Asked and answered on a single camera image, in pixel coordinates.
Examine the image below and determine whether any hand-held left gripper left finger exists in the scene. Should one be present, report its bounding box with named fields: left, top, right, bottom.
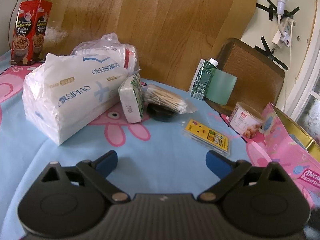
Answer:
left=37, top=150, right=130, bottom=204

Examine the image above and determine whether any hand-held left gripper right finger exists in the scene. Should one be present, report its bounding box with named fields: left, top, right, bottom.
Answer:
left=197, top=150, right=292, bottom=204

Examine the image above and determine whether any yellow card pack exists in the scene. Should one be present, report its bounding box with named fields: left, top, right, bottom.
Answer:
left=181, top=119, right=232, bottom=158

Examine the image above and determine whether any pink gift box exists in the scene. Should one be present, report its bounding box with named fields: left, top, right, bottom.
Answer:
left=261, top=102, right=320, bottom=208

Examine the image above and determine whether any small green patterned tissue pack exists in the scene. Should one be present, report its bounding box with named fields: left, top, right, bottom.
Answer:
left=118, top=73, right=145, bottom=123

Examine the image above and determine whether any black round lid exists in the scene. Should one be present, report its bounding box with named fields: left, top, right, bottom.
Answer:
left=146, top=102, right=178, bottom=122

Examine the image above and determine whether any cotton swab pack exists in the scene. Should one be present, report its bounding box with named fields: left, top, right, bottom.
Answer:
left=142, top=84, right=198, bottom=115

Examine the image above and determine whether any round plastic food can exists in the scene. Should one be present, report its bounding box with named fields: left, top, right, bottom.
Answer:
left=229, top=102, right=265, bottom=138

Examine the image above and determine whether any pale green plastic cup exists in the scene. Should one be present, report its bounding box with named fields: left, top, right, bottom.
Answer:
left=205, top=69, right=237, bottom=105

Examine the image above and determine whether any large white tissue pack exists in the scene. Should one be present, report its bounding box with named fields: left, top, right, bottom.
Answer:
left=22, top=52, right=128, bottom=146

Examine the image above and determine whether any green drink carton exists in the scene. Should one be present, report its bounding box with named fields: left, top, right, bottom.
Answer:
left=188, top=58, right=218, bottom=100

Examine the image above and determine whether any brown woven chair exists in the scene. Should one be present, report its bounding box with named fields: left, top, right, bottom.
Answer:
left=205, top=38, right=286, bottom=117

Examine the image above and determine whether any clear plastic bag with tissues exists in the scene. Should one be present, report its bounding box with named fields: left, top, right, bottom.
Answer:
left=71, top=32, right=140, bottom=77

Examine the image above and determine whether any black tape cross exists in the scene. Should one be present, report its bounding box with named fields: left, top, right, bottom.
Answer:
left=255, top=37, right=289, bottom=70
left=256, top=0, right=299, bottom=20

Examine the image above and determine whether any wooden board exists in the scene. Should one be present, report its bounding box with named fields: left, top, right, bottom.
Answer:
left=41, top=0, right=258, bottom=90

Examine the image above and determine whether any red snack box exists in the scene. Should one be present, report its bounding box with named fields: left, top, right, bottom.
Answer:
left=10, top=0, right=53, bottom=67

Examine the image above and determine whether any white cable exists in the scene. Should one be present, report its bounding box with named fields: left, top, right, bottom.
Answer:
left=282, top=22, right=295, bottom=110

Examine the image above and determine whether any black cable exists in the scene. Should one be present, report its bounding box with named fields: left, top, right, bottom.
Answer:
left=10, top=0, right=25, bottom=25

